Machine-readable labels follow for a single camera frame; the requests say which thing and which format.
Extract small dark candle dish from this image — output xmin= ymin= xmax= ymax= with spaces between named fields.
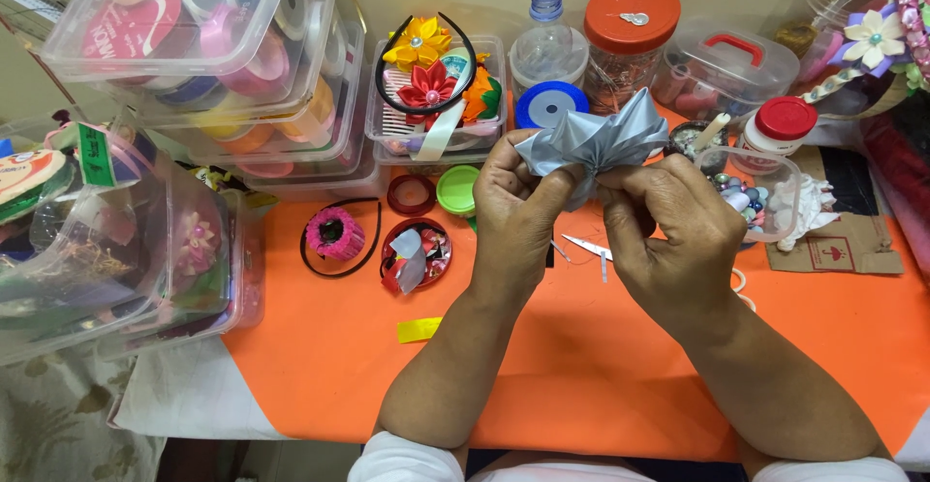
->
xmin=664 ymin=119 xmax=728 ymax=175

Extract large clear box of craft supplies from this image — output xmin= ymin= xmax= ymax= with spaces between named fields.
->
xmin=0 ymin=113 xmax=174 ymax=368

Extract person's left hand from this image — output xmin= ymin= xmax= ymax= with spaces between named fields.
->
xmin=471 ymin=129 xmax=587 ymax=303

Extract floral patterned cloth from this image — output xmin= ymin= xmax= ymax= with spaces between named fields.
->
xmin=0 ymin=347 xmax=170 ymax=482

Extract clear tub of beads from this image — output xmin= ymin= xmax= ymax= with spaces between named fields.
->
xmin=696 ymin=145 xmax=802 ymax=244

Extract yellow ribbon piece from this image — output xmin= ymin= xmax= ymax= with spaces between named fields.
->
xmin=396 ymin=316 xmax=443 ymax=345

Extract person's right hand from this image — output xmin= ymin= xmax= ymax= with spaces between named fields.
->
xmin=596 ymin=151 xmax=750 ymax=332

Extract yellow ribbon flower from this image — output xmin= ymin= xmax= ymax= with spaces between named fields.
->
xmin=382 ymin=16 xmax=453 ymax=72

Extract clear jar with orange lid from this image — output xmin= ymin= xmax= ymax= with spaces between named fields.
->
xmin=582 ymin=0 xmax=682 ymax=117

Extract blue ribbon roll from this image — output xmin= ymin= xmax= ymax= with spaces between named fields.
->
xmin=514 ymin=80 xmax=591 ymax=131

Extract clear box of pink ribbon rolls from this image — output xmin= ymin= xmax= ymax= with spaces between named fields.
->
xmin=93 ymin=0 xmax=340 ymax=128

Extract clear box with red handle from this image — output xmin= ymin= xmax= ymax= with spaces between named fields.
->
xmin=651 ymin=20 xmax=801 ymax=124

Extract orange ribbon flower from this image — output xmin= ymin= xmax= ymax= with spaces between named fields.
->
xmin=461 ymin=64 xmax=503 ymax=123

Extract clear box of tape rolls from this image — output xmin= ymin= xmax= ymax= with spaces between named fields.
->
xmin=39 ymin=0 xmax=300 ymax=85

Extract thin black headband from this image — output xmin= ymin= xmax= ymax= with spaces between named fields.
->
xmin=299 ymin=198 xmax=383 ymax=280

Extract green plastic lid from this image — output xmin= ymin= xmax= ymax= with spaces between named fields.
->
xmin=435 ymin=164 xmax=482 ymax=218

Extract clear box of fabric flowers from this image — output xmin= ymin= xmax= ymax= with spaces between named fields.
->
xmin=93 ymin=168 xmax=267 ymax=364

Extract cream and purple ribbon flower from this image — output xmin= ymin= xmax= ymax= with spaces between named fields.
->
xmin=827 ymin=7 xmax=910 ymax=80

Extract red ribbon flower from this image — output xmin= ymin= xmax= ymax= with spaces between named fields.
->
xmin=397 ymin=60 xmax=459 ymax=131

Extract white cloth under cover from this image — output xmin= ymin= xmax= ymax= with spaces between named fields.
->
xmin=108 ymin=335 xmax=293 ymax=441

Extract clear shallow box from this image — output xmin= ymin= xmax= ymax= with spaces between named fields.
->
xmin=371 ymin=142 xmax=496 ymax=176

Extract red tin of ribbon scraps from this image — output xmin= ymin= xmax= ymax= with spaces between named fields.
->
xmin=379 ymin=217 xmax=453 ymax=295

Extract brown cardboard piece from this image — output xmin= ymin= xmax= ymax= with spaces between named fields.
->
xmin=765 ymin=146 xmax=906 ymax=277

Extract white rubber ring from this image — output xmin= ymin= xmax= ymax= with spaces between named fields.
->
xmin=729 ymin=267 xmax=757 ymax=313

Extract person's white shirt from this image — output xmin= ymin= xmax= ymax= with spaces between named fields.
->
xmin=346 ymin=430 xmax=911 ymax=482

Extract clear flat plastic box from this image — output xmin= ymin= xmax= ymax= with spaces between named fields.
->
xmin=231 ymin=104 xmax=388 ymax=202

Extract red fabric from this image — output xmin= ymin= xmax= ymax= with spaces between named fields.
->
xmin=859 ymin=113 xmax=930 ymax=283

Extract clear box of ribbon flowers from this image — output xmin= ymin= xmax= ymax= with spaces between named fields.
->
xmin=365 ymin=34 xmax=507 ymax=157

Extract clear plastic bottle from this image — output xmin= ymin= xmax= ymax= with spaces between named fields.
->
xmin=508 ymin=0 xmax=590 ymax=99

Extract white plastic comb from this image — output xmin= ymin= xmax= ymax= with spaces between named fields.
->
xmin=381 ymin=68 xmax=430 ymax=141

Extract white candle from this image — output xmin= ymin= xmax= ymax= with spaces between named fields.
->
xmin=693 ymin=112 xmax=732 ymax=153

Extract orange table cover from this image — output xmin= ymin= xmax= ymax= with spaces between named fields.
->
xmin=220 ymin=100 xmax=930 ymax=463

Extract crumpled white tissue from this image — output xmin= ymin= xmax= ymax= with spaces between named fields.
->
xmin=769 ymin=172 xmax=841 ymax=252

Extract black plastic headband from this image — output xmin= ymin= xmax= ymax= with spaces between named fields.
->
xmin=374 ymin=12 xmax=478 ymax=116

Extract white satin ribbon strip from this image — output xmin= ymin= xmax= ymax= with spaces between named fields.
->
xmin=410 ymin=99 xmax=467 ymax=162

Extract pink ribbon-wrapped ring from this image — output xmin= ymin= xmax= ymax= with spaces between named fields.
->
xmin=304 ymin=206 xmax=367 ymax=262

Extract small silver scissors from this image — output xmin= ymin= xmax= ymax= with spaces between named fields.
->
xmin=560 ymin=233 xmax=614 ymax=262

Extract dark red ring lid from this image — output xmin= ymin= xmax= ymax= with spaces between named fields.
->
xmin=386 ymin=173 xmax=437 ymax=217

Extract silver satin ribbon flower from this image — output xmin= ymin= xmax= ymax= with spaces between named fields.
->
xmin=513 ymin=87 xmax=670 ymax=212

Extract clear box of orange ribbon rolls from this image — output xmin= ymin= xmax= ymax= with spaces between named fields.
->
xmin=144 ymin=16 xmax=366 ymax=168

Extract white bottle with red cap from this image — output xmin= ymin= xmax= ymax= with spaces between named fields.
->
xmin=737 ymin=95 xmax=819 ymax=175

